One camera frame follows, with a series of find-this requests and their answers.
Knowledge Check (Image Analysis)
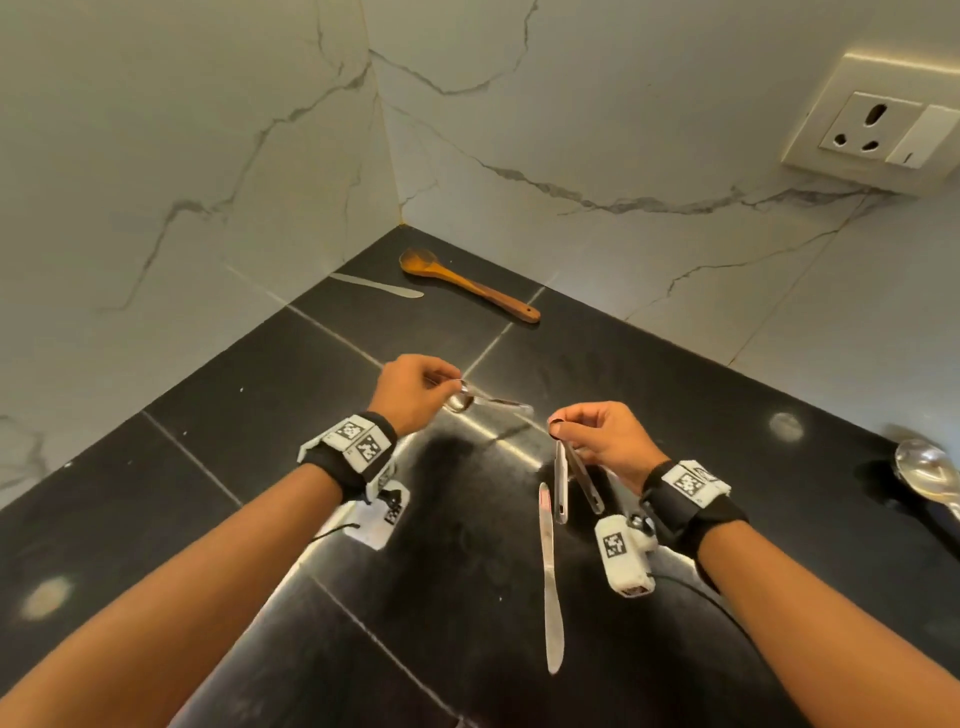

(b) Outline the person's left forearm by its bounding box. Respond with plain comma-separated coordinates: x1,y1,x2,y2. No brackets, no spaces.
0,463,345,728

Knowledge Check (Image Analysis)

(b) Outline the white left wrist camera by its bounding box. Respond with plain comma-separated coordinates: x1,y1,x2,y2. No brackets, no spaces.
329,461,412,553

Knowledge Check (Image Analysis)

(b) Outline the black left wristband with markers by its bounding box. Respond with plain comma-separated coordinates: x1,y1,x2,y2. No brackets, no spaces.
296,410,399,504

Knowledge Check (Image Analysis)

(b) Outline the person's right forearm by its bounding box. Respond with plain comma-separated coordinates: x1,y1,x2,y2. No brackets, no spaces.
693,517,960,728

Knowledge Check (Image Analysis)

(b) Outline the black wristband with markers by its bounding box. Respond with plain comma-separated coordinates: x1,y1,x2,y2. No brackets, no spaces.
296,410,399,504
639,458,750,562

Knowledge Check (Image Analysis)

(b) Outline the empty white wall socket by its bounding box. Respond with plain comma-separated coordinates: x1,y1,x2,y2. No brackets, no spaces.
781,50,960,198

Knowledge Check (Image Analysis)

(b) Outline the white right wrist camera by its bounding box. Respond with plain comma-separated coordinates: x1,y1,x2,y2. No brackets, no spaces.
594,513,660,599

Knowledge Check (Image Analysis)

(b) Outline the orange wooden spatula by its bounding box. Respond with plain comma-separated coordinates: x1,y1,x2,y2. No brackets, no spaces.
398,247,542,325

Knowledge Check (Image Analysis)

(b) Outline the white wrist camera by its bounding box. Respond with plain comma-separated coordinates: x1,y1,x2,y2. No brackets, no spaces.
329,461,412,553
594,513,660,599

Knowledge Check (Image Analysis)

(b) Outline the person's right hand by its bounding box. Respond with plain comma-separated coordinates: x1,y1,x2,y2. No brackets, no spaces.
547,401,670,496

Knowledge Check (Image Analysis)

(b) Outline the large steel ladle spoon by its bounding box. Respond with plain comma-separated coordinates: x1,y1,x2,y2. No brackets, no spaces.
892,438,960,523

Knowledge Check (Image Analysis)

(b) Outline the steel table knife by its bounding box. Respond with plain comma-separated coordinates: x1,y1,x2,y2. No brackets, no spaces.
328,271,426,301
537,482,566,676

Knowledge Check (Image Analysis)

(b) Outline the person's left hand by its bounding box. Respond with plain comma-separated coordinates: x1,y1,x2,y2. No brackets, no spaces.
367,353,464,439

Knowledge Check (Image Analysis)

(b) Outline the black right wristband with markers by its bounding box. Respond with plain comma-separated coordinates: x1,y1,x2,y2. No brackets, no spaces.
639,458,750,562

